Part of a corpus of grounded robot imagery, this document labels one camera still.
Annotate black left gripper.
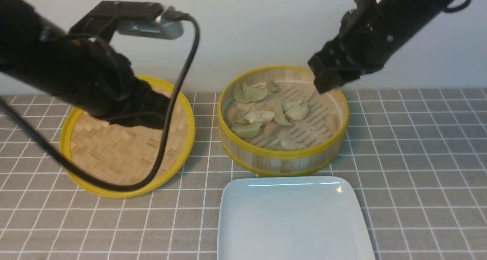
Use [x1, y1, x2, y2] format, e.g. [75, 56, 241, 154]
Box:
[88, 43, 169, 130]

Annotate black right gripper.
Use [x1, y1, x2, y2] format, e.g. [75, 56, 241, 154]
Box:
[307, 36, 385, 94]

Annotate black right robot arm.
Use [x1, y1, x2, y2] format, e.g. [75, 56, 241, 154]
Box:
[308, 0, 472, 94]

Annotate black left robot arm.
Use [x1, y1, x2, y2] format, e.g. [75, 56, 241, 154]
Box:
[0, 0, 169, 129]

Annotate white square plate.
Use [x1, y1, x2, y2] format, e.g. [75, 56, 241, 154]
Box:
[217, 175, 376, 260]

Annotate woven bamboo steamer lid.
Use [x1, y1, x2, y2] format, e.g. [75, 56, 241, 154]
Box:
[59, 93, 196, 199]

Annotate small green dumpling back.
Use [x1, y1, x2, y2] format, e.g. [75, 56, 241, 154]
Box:
[266, 80, 280, 93]

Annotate bamboo steamer basket yellow rim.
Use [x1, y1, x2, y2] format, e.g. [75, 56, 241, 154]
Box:
[216, 65, 350, 177]

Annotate white dumpling centre left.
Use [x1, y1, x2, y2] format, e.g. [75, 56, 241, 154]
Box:
[245, 111, 275, 125]

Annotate pink dumpling centre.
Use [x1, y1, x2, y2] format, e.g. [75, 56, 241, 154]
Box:
[263, 121, 280, 139]

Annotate pink dumpling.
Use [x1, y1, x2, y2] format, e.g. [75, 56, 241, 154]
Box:
[263, 121, 280, 139]
[226, 106, 243, 127]

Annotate white dumpling front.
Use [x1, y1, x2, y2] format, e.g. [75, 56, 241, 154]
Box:
[280, 138, 307, 151]

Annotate pink dumpling left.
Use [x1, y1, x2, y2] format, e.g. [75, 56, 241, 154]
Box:
[226, 106, 243, 127]

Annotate grey checked tablecloth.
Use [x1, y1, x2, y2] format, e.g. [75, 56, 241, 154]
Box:
[0, 89, 487, 260]

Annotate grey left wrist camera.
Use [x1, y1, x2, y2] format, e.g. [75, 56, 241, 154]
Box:
[68, 1, 185, 40]

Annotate black camera cable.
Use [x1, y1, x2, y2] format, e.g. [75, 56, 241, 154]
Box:
[0, 11, 201, 192]

